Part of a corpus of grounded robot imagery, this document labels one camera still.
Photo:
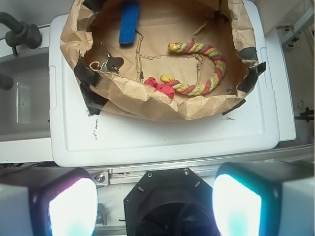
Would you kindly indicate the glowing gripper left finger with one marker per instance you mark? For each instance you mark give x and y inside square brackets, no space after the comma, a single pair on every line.
[47,202]

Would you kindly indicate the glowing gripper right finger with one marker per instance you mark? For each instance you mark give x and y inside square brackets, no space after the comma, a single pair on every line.
[265,198]

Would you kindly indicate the clear plastic bin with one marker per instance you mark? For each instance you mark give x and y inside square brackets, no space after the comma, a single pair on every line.
[24,108]

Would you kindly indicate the white plastic bin lid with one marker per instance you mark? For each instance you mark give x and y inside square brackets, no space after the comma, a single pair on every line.
[80,140]

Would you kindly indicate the red crumpled cloth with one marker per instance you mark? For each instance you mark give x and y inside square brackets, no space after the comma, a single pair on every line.
[165,89]

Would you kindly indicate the brown paper bag tray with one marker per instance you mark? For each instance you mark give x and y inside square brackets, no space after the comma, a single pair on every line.
[204,49]

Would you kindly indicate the black clamp knob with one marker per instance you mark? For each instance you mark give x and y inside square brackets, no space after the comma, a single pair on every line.
[20,33]

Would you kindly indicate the blue sponge block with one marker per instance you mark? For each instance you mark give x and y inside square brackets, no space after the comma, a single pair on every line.
[129,19]

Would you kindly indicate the aluminium frame rail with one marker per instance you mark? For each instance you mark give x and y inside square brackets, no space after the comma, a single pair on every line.
[135,200]

